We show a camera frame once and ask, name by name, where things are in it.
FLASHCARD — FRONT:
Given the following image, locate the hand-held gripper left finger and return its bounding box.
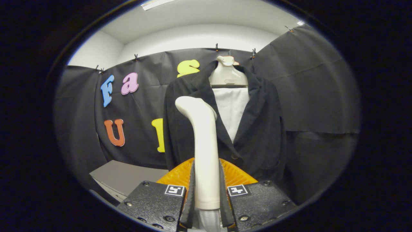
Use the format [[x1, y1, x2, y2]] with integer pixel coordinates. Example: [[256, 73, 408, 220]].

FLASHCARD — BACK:
[[116, 157, 196, 232]]

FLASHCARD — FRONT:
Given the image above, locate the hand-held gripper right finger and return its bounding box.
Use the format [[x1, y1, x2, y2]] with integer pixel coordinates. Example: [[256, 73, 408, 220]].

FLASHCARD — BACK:
[[219, 158, 296, 232]]

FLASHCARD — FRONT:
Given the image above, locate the white garment steamer with hose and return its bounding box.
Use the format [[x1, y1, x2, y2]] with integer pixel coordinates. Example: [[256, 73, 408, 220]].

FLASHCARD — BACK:
[[175, 96, 222, 232]]

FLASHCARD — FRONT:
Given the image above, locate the black blazer jacket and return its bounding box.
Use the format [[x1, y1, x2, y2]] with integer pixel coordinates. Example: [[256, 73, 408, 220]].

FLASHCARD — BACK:
[[163, 61, 287, 182]]

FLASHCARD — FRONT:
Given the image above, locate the white garment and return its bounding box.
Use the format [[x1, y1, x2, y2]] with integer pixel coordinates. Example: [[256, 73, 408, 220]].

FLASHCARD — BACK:
[[212, 87, 250, 144]]

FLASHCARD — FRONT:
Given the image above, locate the grey drawer cabinet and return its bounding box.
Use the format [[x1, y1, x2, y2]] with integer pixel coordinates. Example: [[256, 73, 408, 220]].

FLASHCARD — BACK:
[[89, 160, 169, 203]]

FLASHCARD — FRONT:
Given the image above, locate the cream mannequin torso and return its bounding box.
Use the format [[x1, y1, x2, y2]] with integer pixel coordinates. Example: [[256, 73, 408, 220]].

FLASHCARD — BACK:
[[209, 55, 249, 87]]

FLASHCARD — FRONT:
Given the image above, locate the black backdrop cloth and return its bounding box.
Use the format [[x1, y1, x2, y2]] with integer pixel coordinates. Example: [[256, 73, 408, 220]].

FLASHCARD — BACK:
[[53, 24, 361, 207]]

